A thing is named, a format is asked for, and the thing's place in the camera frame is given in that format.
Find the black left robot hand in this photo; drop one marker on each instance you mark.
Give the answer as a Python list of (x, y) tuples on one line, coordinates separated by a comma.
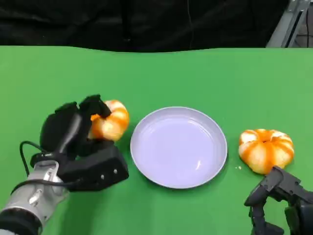
[(63, 127)]

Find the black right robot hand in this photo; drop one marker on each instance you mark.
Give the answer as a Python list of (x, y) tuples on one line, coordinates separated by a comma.
[(281, 183)]

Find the orange white toy bread roll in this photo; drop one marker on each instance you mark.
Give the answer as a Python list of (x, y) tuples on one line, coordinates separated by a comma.
[(265, 151), (115, 122)]

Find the lilac plate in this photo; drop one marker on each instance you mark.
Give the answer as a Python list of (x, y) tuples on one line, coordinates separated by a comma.
[(178, 147)]

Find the black backdrop cloth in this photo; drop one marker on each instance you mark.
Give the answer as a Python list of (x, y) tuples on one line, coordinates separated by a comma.
[(97, 22)]

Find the green table cloth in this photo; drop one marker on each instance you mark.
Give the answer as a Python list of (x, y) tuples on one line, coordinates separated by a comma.
[(171, 78)]

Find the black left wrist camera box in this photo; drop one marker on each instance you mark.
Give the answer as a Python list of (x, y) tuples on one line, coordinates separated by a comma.
[(97, 169)]

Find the aluminium frame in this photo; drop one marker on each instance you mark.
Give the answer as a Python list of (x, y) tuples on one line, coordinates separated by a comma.
[(288, 24)]

